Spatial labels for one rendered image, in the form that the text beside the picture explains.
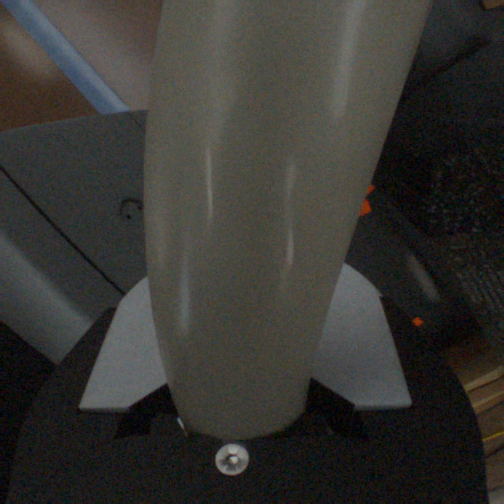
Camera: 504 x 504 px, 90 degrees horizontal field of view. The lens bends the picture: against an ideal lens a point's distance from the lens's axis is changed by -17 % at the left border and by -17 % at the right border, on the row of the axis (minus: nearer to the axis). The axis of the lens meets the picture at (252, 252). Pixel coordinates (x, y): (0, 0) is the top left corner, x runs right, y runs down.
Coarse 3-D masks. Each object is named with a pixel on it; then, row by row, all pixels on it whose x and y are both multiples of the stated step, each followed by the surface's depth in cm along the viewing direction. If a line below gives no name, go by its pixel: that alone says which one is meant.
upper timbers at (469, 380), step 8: (480, 360) 114; (488, 360) 112; (464, 368) 117; (472, 368) 115; (480, 368) 112; (488, 368) 109; (464, 376) 115; (472, 376) 112; (480, 376) 109; (488, 376) 109; (496, 376) 108; (464, 384) 112; (472, 384) 111; (480, 384) 111; (480, 400) 116; (488, 400) 117
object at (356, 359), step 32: (352, 288) 9; (352, 320) 8; (384, 320) 8; (320, 352) 7; (352, 352) 7; (384, 352) 7; (320, 384) 6; (352, 384) 6; (384, 384) 6; (352, 416) 6
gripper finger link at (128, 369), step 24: (144, 288) 10; (120, 312) 9; (144, 312) 9; (120, 336) 8; (144, 336) 8; (96, 360) 7; (120, 360) 7; (144, 360) 7; (96, 384) 7; (120, 384) 7; (144, 384) 7; (96, 408) 6; (120, 408) 6; (144, 408) 6; (168, 408) 7; (144, 432) 7
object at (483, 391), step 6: (498, 378) 109; (486, 384) 110; (492, 384) 109; (498, 384) 109; (474, 390) 111; (480, 390) 111; (486, 390) 111; (492, 390) 111; (498, 390) 111; (468, 396) 114; (474, 396) 113; (480, 396) 113; (486, 396) 113; (474, 402) 115
